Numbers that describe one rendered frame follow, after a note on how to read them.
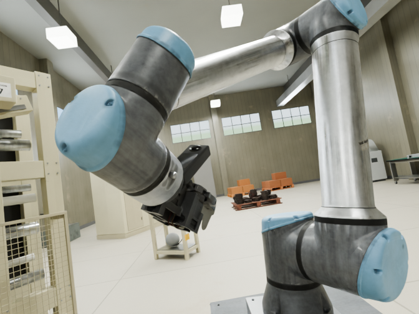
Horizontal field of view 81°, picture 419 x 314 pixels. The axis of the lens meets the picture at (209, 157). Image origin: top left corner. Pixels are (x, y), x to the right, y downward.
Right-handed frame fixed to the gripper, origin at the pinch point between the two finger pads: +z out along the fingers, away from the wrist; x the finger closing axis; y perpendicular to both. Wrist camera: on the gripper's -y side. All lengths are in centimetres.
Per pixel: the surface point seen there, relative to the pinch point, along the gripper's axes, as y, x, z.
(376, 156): -527, 152, 855
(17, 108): -38, -145, 8
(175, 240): -13, -174, 274
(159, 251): 7, -193, 272
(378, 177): -459, 163, 889
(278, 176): -495, -220, 1063
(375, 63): -815, 121, 692
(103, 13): -465, -514, 151
